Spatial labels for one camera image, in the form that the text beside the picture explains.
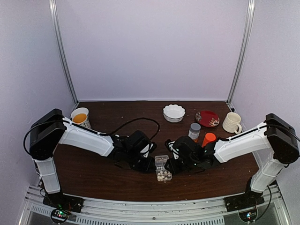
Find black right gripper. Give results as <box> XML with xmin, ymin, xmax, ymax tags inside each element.
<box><xmin>165</xmin><ymin>157</ymin><xmax>198</xmax><ymax>175</ymax></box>

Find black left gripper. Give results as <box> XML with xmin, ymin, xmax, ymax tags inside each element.
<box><xmin>125</xmin><ymin>149</ymin><xmax>155</xmax><ymax>173</ymax></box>

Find clear plastic pill organizer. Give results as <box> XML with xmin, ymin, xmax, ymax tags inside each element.
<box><xmin>154</xmin><ymin>155</ymin><xmax>169</xmax><ymax>183</ymax></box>

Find grey capped vitamin bottle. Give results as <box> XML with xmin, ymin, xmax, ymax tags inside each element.
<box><xmin>188</xmin><ymin>123</ymin><xmax>201</xmax><ymax>142</ymax></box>

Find orange pill bottle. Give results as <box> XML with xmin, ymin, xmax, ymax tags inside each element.
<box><xmin>202</xmin><ymin>133</ymin><xmax>216</xmax><ymax>148</ymax></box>

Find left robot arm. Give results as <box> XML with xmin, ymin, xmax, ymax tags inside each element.
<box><xmin>23</xmin><ymin>108</ymin><xmax>156</xmax><ymax>208</ymax></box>

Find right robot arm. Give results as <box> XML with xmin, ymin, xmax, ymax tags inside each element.
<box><xmin>165</xmin><ymin>113</ymin><xmax>300</xmax><ymax>207</ymax></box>

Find white pills in organizer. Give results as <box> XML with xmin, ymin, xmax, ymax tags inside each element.
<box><xmin>156</xmin><ymin>170</ymin><xmax>173</xmax><ymax>181</ymax></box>

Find white fluted ceramic bowl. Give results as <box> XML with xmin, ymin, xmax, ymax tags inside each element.
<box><xmin>163</xmin><ymin>104</ymin><xmax>186</xmax><ymax>123</ymax></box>

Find red floral saucer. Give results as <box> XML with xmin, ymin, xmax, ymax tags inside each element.
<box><xmin>195</xmin><ymin>110</ymin><xmax>220</xmax><ymax>128</ymax></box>

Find cream ribbed ceramic mug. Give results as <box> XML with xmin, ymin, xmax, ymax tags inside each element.
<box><xmin>222</xmin><ymin>112</ymin><xmax>242</xmax><ymax>134</ymax></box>

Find floral mug yellow inside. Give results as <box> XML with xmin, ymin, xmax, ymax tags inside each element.
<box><xmin>71</xmin><ymin>107</ymin><xmax>91</xmax><ymax>129</ymax></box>

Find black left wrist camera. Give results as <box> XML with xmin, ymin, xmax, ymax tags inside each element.
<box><xmin>140</xmin><ymin>142</ymin><xmax>157</xmax><ymax>158</ymax></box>

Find black camera cable left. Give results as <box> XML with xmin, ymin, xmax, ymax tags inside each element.
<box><xmin>100</xmin><ymin>117</ymin><xmax>161</xmax><ymax>143</ymax></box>

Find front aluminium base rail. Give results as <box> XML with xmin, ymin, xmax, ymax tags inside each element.
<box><xmin>16</xmin><ymin>184</ymin><xmax>292</xmax><ymax>225</ymax></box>

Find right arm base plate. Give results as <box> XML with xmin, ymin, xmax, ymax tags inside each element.
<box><xmin>224</xmin><ymin>194</ymin><xmax>265</xmax><ymax>212</ymax></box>

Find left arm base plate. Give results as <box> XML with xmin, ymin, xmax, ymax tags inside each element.
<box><xmin>43</xmin><ymin>193</ymin><xmax>84</xmax><ymax>213</ymax></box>

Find aluminium frame post right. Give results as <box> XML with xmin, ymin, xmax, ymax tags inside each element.
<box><xmin>226</xmin><ymin>0</ymin><xmax>255</xmax><ymax>108</ymax></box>

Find aluminium frame post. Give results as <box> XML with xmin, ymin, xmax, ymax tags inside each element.
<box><xmin>226</xmin><ymin>0</ymin><xmax>255</xmax><ymax>108</ymax></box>
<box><xmin>49</xmin><ymin>0</ymin><xmax>79</xmax><ymax>105</ymax></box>

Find aluminium frame post left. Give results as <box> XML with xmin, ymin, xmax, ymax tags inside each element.
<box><xmin>49</xmin><ymin>0</ymin><xmax>79</xmax><ymax>105</ymax></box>

